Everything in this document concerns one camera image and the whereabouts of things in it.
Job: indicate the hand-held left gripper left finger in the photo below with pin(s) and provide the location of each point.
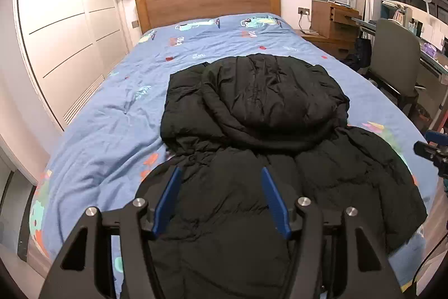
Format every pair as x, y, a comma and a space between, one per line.
167, 204

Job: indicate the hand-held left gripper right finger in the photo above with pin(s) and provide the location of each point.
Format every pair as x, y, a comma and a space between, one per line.
276, 204

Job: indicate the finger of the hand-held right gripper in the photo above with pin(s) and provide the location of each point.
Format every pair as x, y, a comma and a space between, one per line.
435, 137
425, 149

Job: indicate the black hooded puffer coat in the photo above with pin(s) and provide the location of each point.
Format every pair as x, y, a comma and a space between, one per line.
273, 103

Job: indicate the desk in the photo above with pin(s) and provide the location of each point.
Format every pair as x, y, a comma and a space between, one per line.
432, 74

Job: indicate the purple box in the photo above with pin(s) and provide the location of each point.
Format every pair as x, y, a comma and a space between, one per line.
429, 50

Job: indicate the grey office chair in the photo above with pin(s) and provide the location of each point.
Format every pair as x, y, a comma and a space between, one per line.
392, 53

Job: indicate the dark blue bag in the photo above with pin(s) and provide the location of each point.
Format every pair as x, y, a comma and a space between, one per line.
362, 53

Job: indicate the bed with blue duvet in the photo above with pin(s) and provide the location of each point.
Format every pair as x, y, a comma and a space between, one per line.
105, 110

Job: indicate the wooden nightstand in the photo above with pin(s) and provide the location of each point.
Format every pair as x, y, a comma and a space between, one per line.
325, 45

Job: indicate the wooden drawer box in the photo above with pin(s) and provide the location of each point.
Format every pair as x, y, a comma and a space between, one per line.
322, 18

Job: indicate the white wardrobe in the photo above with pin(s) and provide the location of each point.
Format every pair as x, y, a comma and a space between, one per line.
63, 25

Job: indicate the wooden headboard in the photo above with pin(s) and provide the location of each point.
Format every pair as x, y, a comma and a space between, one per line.
210, 1

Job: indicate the dark bed frame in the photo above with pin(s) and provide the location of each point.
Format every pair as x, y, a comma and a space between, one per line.
26, 232

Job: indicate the wall light switch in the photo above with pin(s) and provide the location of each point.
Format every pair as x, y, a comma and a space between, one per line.
135, 24

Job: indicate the wall socket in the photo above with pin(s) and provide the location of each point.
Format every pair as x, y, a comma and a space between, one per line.
303, 11

